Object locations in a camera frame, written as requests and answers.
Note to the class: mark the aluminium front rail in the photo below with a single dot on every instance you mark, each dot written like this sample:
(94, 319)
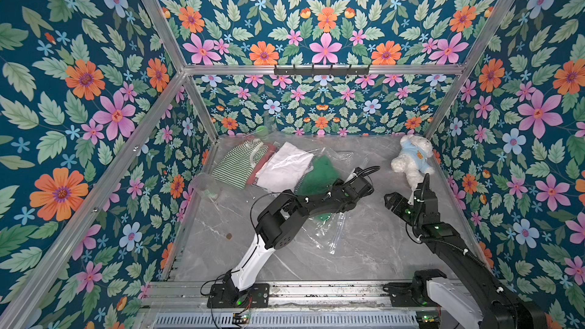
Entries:
(313, 296)

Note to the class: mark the green t-shirt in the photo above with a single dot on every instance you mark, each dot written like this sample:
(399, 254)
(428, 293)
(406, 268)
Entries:
(319, 179)

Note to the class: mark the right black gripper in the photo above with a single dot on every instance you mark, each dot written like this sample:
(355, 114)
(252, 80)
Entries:
(421, 201)

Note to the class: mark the clear plastic vacuum bag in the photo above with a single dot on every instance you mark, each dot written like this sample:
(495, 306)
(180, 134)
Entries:
(224, 209)

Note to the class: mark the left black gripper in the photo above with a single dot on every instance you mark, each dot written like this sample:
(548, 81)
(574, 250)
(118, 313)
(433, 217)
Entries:
(340, 186)

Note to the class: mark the white teddy bear blue shirt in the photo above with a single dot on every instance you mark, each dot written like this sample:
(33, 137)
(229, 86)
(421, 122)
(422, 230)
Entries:
(413, 159)

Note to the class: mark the white slotted cable duct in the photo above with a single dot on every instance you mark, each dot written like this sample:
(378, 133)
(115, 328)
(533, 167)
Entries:
(288, 320)

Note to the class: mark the green white striped garment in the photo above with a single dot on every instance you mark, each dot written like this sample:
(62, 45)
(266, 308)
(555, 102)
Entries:
(239, 163)

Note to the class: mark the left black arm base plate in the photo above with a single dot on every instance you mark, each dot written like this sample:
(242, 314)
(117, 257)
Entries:
(226, 296)

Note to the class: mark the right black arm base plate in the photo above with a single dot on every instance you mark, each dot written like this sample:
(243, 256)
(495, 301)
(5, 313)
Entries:
(404, 295)

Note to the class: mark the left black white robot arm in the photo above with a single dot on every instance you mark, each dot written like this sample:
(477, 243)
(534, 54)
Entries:
(279, 223)

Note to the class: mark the red garment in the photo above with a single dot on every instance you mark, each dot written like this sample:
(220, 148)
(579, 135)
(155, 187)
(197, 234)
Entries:
(264, 159)

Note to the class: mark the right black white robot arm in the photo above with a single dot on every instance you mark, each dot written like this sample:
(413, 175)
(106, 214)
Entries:
(483, 301)

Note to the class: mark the black wall hook rail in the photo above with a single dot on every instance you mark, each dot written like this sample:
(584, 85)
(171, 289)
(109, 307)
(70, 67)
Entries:
(322, 70)

